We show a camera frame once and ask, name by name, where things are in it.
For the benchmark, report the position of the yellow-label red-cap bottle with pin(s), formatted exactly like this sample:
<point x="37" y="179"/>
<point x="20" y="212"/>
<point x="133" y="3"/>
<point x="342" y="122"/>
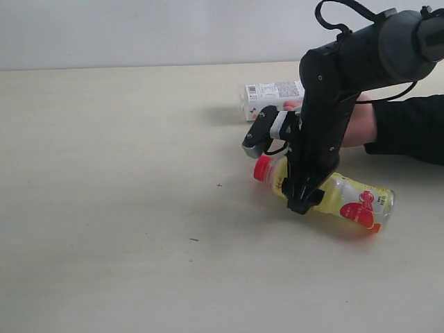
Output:
<point x="363" y="204"/>

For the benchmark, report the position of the person's open bare hand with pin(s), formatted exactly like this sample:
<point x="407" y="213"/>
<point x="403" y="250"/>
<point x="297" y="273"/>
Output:
<point x="362" y="126"/>

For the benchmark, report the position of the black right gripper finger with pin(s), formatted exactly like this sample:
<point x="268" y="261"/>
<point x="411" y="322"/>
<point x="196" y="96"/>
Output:
<point x="310" y="193"/>
<point x="291" y="188"/>

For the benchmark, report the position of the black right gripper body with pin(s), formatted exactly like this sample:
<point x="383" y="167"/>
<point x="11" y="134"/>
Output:
<point x="326" y="74"/>

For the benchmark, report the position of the square white-label clear bottle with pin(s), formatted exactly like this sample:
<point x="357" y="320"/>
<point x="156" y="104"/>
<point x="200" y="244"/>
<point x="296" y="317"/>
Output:
<point x="286" y="96"/>

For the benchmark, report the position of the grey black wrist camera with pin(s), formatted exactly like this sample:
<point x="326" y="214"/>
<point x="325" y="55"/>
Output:
<point x="270" y="124"/>

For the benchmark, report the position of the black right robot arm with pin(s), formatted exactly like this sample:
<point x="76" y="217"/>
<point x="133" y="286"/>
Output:
<point x="397" y="47"/>

